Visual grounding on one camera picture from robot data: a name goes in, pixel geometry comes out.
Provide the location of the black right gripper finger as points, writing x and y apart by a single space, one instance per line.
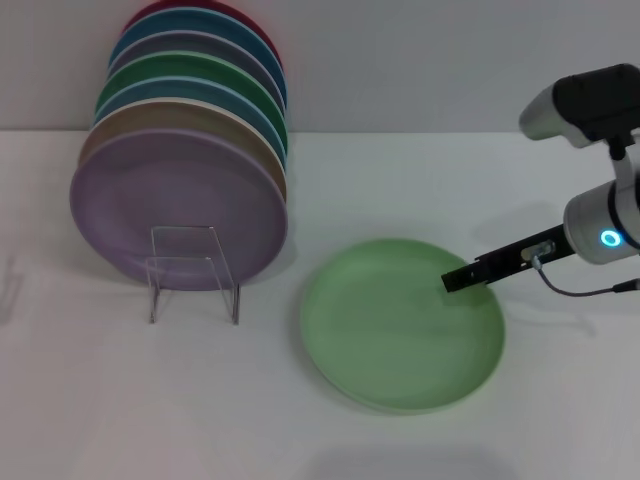
462 277

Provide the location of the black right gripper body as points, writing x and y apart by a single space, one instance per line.
520 254

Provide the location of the light green plate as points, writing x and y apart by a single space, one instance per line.
390 330

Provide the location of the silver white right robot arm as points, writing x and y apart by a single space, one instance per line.
590 220

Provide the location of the clear acrylic plate rack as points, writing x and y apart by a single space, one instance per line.
220 280

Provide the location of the purple plate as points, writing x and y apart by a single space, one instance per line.
175 200

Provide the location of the light blue plate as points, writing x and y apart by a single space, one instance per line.
175 90

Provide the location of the dark green plate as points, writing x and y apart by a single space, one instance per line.
190 65

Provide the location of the beige plate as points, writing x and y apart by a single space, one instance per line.
150 117

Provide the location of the grey lavender plate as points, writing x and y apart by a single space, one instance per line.
200 42

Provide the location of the deep blue plate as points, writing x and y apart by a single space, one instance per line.
200 20

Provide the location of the maroon red plate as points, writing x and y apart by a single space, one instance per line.
145 10

